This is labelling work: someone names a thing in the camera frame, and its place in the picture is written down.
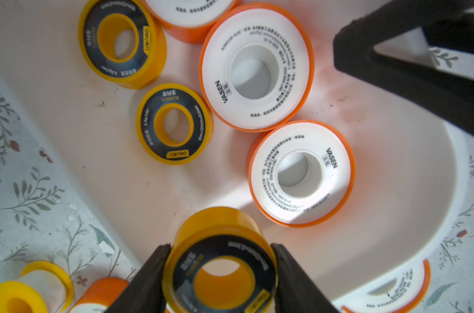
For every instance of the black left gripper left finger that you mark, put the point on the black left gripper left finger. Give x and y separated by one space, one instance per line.
144 293

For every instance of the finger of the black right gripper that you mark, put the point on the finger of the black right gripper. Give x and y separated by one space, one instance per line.
447 96

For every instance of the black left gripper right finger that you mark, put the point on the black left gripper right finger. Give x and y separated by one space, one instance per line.
296 292

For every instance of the orange white tape roll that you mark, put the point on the orange white tape roll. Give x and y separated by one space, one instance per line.
100 295
256 67
189 21
301 173
401 291

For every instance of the white plastic storage box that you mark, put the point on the white plastic storage box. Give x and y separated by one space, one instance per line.
411 166

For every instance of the black yellow small tape roll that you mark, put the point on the black yellow small tape roll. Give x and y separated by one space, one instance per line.
122 42

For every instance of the yellow tape roll centre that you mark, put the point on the yellow tape roll centre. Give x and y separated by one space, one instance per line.
42 287

